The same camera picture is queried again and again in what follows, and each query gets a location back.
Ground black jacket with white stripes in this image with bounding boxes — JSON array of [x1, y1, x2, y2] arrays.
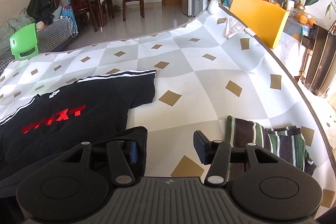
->
[[1, 70, 156, 198]]

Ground striped green folded garment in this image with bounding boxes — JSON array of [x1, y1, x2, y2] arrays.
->
[[224, 115, 317, 175]]

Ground checkered diamond tablecloth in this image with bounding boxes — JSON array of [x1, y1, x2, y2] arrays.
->
[[1, 8, 335, 214]]

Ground paper sheet on table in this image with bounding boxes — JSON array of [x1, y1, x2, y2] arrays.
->
[[225, 16, 256, 38]]

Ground houndstooth sofa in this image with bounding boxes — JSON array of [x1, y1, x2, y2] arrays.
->
[[1, 17, 75, 74]]

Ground green plastic chair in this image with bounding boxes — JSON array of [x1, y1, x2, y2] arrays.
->
[[9, 23, 39, 60]]

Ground blue cartoon garment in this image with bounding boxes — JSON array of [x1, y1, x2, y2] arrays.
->
[[60, 5, 79, 37]]

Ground oranges on side table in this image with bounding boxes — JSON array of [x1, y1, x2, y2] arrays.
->
[[294, 13, 316, 28]]

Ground dark wooden dining chair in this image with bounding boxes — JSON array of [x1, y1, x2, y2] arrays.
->
[[70, 0, 105, 32]]

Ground grey green blanket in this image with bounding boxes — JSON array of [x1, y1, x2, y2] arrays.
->
[[0, 8, 36, 56]]

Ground black coat on sofa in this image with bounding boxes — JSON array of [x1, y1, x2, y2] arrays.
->
[[27, 0, 60, 25]]

